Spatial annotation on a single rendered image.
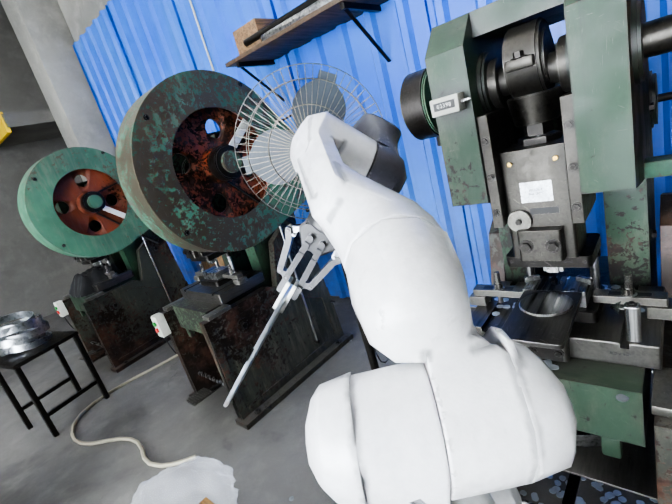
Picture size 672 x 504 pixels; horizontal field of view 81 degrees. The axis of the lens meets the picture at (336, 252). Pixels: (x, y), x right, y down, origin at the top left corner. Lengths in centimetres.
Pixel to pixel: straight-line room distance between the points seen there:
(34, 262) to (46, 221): 363
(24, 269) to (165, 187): 532
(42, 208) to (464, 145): 291
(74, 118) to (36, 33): 91
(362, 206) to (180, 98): 155
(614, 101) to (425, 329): 74
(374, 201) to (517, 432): 23
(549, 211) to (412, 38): 161
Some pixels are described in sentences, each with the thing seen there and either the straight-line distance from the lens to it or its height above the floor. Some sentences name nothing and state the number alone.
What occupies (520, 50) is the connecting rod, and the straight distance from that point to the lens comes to 105.
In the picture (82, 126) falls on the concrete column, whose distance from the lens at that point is 563.
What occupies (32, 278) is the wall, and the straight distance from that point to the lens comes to 699.
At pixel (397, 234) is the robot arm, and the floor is 123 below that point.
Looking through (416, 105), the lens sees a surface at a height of 133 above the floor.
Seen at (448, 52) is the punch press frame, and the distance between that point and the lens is 105.
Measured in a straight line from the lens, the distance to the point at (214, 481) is 190.
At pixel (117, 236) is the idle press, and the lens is 352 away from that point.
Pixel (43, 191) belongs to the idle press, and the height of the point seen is 149.
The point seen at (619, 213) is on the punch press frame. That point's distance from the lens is 133.
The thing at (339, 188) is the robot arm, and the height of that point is 127.
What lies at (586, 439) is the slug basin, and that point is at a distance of 134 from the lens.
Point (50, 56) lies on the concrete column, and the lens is 579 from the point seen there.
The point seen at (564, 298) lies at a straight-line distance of 115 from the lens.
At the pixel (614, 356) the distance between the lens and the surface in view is 116.
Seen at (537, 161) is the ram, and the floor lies 114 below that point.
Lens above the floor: 132
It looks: 16 degrees down
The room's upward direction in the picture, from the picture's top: 16 degrees counter-clockwise
